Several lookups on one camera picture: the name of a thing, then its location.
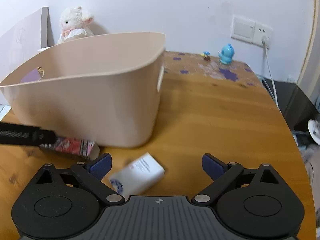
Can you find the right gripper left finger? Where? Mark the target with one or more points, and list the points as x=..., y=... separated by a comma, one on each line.
x=89, y=176

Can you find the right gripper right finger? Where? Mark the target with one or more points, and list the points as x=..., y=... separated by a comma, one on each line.
x=225, y=177

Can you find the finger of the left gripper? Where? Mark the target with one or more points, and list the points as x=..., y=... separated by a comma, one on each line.
x=22, y=135

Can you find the red black patterned tissue pack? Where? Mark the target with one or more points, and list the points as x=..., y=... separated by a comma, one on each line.
x=84, y=149

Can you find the white tissue pack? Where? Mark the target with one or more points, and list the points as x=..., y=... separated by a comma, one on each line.
x=137, y=176

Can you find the gold snack bag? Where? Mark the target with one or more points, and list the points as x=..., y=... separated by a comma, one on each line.
x=40, y=72

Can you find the beige plastic storage basket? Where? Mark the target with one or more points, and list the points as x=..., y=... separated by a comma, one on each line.
x=104, y=88

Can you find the black side cabinet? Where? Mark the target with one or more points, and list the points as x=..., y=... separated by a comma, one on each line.
x=295, y=106

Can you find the white phone stand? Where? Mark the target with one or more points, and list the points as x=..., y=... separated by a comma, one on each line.
x=314, y=130

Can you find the pink bed headboard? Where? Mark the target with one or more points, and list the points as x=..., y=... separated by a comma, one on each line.
x=25, y=39

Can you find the blue bird figurine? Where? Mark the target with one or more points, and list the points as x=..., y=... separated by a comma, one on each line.
x=226, y=54

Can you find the tiny mushroom figurine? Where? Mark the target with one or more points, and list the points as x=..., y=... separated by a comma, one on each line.
x=206, y=55

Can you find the purple floral table mat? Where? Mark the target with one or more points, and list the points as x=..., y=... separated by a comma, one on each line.
x=187, y=64

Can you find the white plush lamb toy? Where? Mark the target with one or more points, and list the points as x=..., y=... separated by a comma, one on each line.
x=74, y=23

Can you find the white wall switch socket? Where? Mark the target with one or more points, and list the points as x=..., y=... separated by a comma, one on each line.
x=252, y=32

